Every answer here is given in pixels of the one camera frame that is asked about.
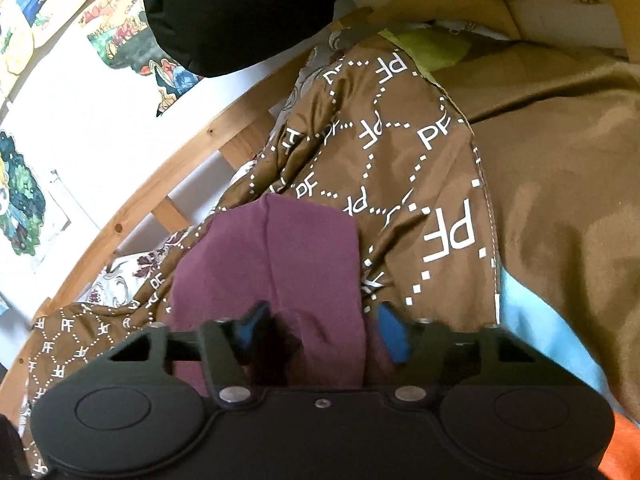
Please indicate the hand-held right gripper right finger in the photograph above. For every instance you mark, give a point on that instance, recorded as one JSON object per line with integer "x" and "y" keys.
{"x": 392, "y": 336}

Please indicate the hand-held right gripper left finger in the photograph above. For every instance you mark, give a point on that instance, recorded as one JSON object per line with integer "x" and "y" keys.
{"x": 250, "y": 334}

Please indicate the maroon small garment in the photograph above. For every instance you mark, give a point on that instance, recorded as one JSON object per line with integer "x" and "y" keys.
{"x": 280, "y": 260}

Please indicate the light blue cloth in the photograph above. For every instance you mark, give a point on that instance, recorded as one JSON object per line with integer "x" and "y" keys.
{"x": 540, "y": 325}

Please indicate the brown printed blanket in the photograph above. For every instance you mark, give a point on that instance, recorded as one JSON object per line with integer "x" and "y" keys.
{"x": 400, "y": 150}

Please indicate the orange cloth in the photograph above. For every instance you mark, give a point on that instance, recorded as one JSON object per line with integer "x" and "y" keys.
{"x": 625, "y": 450}

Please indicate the yellow-green cloth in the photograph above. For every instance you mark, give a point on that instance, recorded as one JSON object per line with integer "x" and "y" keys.
{"x": 435, "y": 47}

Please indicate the black cloth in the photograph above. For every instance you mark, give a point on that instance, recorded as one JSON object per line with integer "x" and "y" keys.
{"x": 235, "y": 10}

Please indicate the wooden bed frame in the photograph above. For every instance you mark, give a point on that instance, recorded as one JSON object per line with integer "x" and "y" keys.
{"x": 200, "y": 135}

